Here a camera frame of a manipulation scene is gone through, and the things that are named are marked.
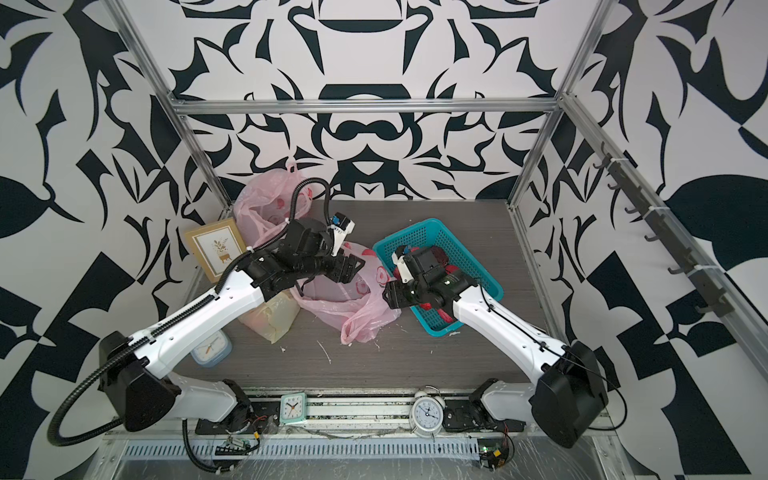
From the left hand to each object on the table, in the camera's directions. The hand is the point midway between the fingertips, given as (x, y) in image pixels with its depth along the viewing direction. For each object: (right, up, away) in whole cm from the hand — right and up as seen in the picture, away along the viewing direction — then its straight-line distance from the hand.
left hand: (349, 251), depth 77 cm
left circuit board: (-25, -43, -9) cm, 51 cm away
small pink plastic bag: (+1, -17, +12) cm, 21 cm away
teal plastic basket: (+25, +5, +26) cm, 36 cm away
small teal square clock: (-13, -38, -2) cm, 41 cm away
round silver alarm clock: (+19, -38, -5) cm, 42 cm away
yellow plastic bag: (-23, -20, +10) cm, 32 cm away
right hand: (+11, -10, +4) cm, 15 cm away
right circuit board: (+34, -47, -6) cm, 58 cm away
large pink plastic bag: (-34, +16, +31) cm, 49 cm away
